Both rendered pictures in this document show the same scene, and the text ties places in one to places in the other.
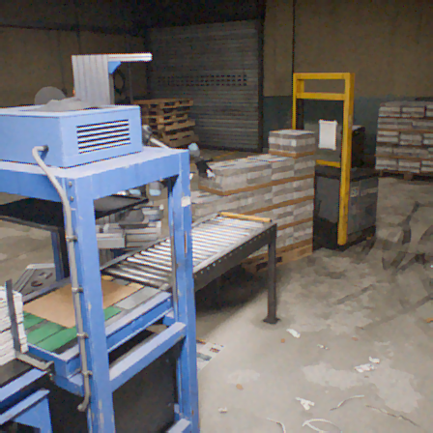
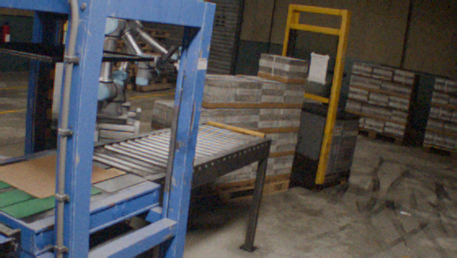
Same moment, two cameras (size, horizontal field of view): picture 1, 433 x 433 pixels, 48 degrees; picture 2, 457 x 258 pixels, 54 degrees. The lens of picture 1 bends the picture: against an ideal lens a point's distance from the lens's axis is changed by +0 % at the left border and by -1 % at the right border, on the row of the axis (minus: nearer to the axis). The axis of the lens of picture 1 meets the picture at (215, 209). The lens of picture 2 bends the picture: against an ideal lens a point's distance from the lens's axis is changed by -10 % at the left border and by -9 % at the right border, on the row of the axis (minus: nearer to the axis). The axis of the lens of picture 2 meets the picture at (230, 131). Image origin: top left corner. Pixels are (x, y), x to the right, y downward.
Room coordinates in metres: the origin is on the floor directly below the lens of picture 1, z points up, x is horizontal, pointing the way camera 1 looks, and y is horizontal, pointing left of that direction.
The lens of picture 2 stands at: (0.38, 0.24, 1.45)
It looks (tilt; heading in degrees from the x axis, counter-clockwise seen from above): 11 degrees down; 352
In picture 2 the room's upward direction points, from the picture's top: 8 degrees clockwise
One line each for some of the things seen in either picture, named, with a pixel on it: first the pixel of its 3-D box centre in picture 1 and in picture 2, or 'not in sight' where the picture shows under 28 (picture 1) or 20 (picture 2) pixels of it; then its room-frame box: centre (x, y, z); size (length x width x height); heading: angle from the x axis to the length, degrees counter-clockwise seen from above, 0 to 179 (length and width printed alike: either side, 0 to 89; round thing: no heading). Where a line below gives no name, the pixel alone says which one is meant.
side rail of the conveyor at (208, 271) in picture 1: (227, 258); (219, 164); (2.90, -0.07, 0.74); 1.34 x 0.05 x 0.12; 147
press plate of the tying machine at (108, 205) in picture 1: (65, 207); (56, 52); (2.18, 0.69, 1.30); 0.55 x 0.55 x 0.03; 57
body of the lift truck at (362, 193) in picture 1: (339, 203); (318, 143); (5.40, -1.43, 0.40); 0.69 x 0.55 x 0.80; 37
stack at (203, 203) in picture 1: (237, 229); (215, 151); (4.47, -0.21, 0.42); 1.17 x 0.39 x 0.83; 127
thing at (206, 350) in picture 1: (195, 353); not in sight; (3.00, 0.16, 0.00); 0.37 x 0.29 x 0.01; 147
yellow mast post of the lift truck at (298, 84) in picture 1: (297, 154); (283, 85); (5.43, -0.93, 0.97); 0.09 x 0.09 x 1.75; 37
